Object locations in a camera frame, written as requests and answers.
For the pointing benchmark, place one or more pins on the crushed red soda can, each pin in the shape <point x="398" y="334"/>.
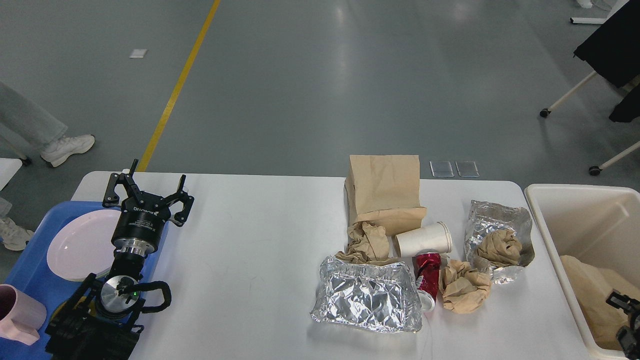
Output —
<point x="427" y="267"/>

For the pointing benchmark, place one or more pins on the teal mug yellow inside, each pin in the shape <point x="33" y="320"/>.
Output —
<point x="70" y="308"/>

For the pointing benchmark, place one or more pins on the white paper cup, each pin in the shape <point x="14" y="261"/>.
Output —
<point x="434" y="238"/>

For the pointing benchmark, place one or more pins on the clear floor plate left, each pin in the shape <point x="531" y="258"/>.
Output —
<point x="441" y="169"/>

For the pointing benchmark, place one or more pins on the black cloth on rack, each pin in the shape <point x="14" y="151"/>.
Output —
<point x="613" y="50"/>

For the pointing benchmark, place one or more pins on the pink mug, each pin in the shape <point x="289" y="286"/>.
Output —
<point x="21" y="316"/>

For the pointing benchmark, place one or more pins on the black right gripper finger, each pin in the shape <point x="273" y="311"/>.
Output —
<point x="629" y="305"/>
<point x="629" y="340"/>

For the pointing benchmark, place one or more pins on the small crumpled foil sheet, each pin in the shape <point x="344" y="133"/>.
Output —
<point x="486" y="217"/>

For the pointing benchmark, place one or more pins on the white side table corner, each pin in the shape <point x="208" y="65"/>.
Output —
<point x="8" y="169"/>

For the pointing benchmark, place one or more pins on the beige plastic bin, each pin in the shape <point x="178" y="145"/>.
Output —
<point x="598" y="225"/>

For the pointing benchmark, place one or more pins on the person legs at left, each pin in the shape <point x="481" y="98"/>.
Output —
<point x="44" y="133"/>

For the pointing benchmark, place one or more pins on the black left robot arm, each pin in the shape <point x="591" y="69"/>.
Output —
<point x="99" y="320"/>

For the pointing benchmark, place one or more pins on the brown paper bag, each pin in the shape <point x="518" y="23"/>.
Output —
<point x="592" y="286"/>
<point x="384" y="190"/>

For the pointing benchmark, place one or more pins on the brown paper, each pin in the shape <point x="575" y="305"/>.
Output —
<point x="463" y="288"/>
<point x="501" y="248"/>
<point x="368" y="244"/>

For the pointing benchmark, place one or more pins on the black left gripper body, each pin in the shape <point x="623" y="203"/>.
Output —
<point x="139" y="230"/>

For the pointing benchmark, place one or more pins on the pink plate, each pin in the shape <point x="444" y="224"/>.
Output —
<point x="84" y="246"/>

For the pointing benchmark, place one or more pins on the clear floor plate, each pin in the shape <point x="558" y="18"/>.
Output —
<point x="467" y="169"/>
<point x="441" y="169"/>

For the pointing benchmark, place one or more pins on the large foil sheet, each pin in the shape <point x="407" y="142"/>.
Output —
<point x="378" y="298"/>

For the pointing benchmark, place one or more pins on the clear floor plate right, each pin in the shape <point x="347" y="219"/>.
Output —
<point x="467" y="169"/>

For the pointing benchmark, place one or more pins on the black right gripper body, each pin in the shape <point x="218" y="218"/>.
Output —
<point x="634" y="320"/>

